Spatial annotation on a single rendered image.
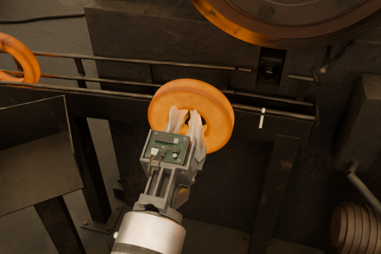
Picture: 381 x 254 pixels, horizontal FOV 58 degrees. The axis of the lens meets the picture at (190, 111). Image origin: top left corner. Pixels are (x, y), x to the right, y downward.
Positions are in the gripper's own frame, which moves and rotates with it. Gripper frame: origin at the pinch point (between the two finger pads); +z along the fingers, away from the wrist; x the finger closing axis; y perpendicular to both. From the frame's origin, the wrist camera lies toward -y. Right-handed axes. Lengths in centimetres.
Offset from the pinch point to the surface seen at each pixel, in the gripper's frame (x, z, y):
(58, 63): 118, 89, -112
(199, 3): 2.9, 21.0, 6.0
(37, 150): 40.3, -4.0, -23.9
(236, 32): -4.9, 19.6, 1.0
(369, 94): -33.5, 17.0, -9.7
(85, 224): 47, -8, -84
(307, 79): -21.8, 23.7, -15.4
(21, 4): 195, 158, -131
